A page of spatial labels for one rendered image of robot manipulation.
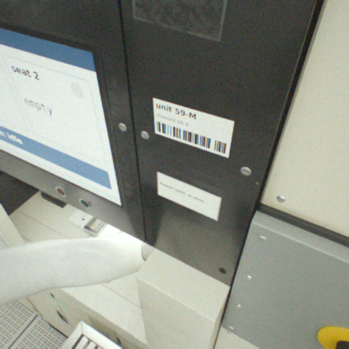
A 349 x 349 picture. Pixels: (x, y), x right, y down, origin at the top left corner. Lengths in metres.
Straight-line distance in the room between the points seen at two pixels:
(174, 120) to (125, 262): 0.36
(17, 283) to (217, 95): 0.43
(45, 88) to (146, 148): 0.13
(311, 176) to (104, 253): 0.39
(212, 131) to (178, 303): 0.25
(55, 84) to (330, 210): 0.29
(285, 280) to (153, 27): 0.27
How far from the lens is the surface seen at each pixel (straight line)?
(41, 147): 0.46
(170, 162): 0.31
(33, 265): 0.56
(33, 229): 1.24
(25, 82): 0.40
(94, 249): 0.56
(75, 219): 1.17
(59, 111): 0.38
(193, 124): 0.26
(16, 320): 2.10
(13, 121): 0.48
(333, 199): 0.28
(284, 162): 0.27
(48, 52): 0.34
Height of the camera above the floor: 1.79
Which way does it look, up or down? 44 degrees down
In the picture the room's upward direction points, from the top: straight up
